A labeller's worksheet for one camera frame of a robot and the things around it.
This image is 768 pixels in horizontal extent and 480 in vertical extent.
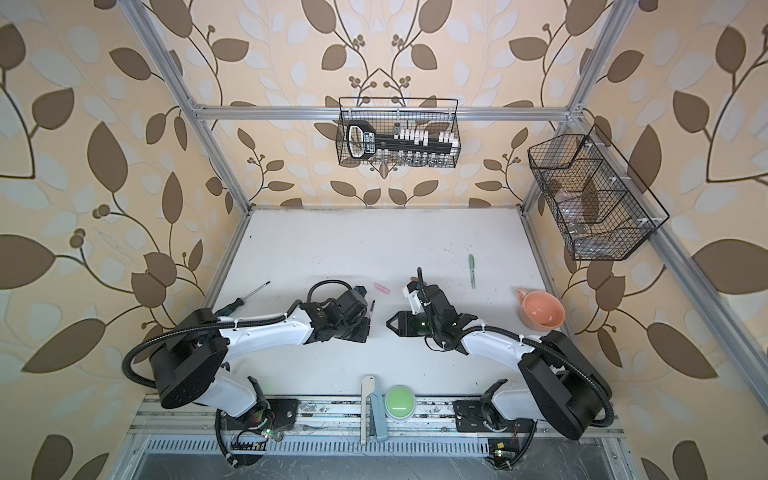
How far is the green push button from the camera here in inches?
29.5

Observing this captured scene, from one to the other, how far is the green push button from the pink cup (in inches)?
15.8

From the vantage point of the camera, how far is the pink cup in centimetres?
85
